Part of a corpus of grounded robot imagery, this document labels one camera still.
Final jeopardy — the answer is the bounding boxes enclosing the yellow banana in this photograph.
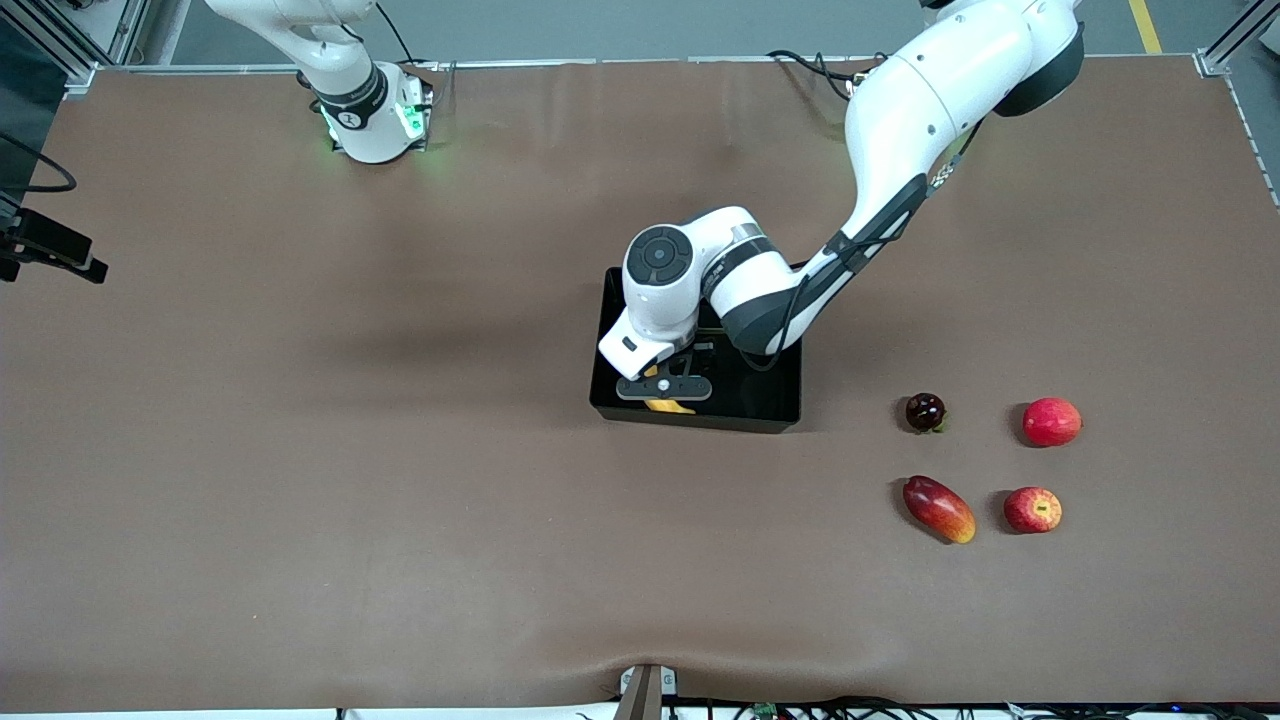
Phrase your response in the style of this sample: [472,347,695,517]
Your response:
[645,365,697,415]

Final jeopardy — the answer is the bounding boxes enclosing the black plastic box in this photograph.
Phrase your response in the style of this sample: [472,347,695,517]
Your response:
[590,266,804,434]

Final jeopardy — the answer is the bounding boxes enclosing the small red apple yellow spot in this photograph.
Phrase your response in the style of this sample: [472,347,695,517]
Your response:
[1003,486,1064,535]

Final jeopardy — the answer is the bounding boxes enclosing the dark purple mangosteen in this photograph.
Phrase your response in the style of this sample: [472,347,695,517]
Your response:
[905,392,948,435]

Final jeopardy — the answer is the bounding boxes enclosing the red yellow mango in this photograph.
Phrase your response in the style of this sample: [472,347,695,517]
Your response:
[902,475,977,545]

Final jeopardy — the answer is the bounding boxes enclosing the brown table cover sheet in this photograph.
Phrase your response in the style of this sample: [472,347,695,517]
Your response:
[0,55,1280,713]

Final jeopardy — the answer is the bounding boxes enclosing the red peach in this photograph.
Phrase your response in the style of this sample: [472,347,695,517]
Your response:
[1022,397,1083,448]

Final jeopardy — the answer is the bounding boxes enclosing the aluminium frame profile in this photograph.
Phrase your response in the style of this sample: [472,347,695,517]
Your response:
[1195,0,1280,79]
[0,0,151,101]

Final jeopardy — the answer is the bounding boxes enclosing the silver table edge rail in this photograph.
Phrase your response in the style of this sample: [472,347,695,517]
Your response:
[60,55,1201,73]

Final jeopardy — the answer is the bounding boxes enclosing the black left arm base cable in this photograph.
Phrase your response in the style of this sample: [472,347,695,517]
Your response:
[767,48,886,106]

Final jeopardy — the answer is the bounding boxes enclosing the black arm base cable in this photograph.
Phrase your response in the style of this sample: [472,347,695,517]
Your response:
[375,0,441,111]
[767,48,886,106]

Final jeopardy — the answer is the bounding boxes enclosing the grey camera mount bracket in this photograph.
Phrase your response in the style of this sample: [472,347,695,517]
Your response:
[618,663,678,720]

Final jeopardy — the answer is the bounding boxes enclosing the black right arm base cable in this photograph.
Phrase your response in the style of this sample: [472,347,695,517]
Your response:
[375,0,441,111]

